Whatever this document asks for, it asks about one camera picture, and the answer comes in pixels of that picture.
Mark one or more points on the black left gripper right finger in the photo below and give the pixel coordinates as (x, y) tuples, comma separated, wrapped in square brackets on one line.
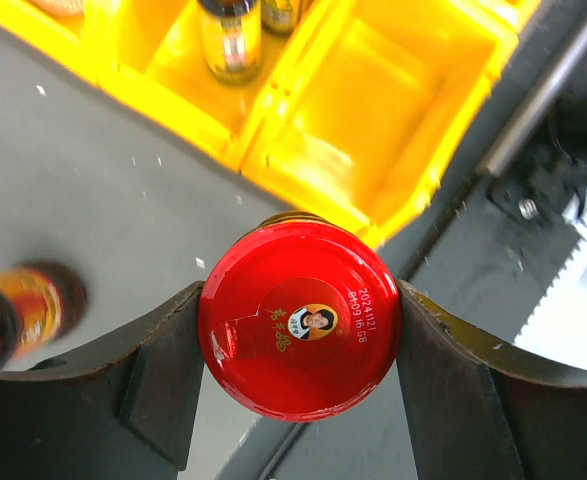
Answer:
[(478, 407)]

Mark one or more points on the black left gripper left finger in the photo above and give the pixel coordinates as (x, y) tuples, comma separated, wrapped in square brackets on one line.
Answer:
[(122, 406)]

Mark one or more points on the red lid jar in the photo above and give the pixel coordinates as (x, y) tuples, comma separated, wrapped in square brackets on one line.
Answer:
[(299, 320), (41, 301)]

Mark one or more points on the small brown cap bottle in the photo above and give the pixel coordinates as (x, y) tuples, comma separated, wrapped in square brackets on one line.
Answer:
[(231, 36)]

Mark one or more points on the yellow label brown cap bottle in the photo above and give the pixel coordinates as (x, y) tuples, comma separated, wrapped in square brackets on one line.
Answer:
[(283, 16)]

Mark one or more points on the yellow bin front left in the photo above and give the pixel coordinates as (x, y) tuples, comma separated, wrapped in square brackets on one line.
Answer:
[(386, 93)]

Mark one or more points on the yellow bin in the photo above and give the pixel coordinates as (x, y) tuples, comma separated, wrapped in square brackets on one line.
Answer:
[(386, 93), (149, 56), (514, 13), (65, 31)]

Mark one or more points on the yellow bin middle left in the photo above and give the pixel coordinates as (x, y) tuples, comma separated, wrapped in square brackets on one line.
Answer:
[(149, 56)]

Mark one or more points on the yellow bin back left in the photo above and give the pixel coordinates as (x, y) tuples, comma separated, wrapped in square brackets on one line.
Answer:
[(65, 31)]

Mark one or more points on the yellow bin front right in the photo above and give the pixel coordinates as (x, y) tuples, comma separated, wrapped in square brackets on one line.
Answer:
[(514, 13)]

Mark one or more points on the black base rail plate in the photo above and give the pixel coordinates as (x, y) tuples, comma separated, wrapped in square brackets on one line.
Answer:
[(509, 227)]

